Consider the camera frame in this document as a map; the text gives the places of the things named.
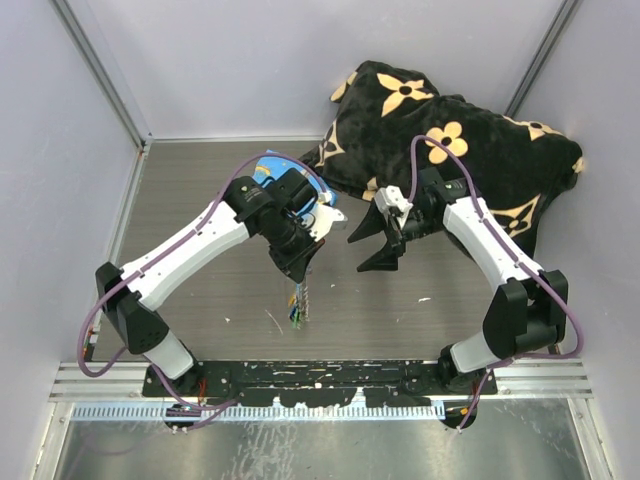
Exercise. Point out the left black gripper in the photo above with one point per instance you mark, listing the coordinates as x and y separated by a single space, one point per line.
295 265

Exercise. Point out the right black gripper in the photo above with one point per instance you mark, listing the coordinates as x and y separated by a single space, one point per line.
374 222

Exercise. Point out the white blue large keyring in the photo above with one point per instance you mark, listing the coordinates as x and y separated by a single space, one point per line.
302 291

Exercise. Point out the bunch of coloured keys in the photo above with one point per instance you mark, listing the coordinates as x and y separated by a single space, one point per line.
296 311

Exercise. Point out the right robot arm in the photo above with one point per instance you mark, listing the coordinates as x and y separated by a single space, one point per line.
526 312

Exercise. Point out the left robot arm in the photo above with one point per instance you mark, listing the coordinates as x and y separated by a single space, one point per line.
284 212

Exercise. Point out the blue space print cloth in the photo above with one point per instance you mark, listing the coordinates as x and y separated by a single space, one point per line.
270 168

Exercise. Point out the black floral plush pillow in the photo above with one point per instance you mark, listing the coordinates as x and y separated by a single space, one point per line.
384 114

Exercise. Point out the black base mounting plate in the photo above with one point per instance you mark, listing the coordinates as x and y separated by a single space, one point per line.
326 383

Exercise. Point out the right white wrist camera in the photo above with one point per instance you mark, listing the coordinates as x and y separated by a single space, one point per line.
390 201

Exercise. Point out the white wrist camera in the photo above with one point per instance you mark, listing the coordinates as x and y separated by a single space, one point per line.
390 201
322 219

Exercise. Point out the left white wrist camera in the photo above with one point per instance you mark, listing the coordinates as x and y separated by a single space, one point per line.
322 219

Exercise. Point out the slotted cable duct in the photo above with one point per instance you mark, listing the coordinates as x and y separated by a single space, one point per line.
165 411

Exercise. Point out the aluminium frame rail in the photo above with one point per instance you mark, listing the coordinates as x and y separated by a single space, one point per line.
525 378

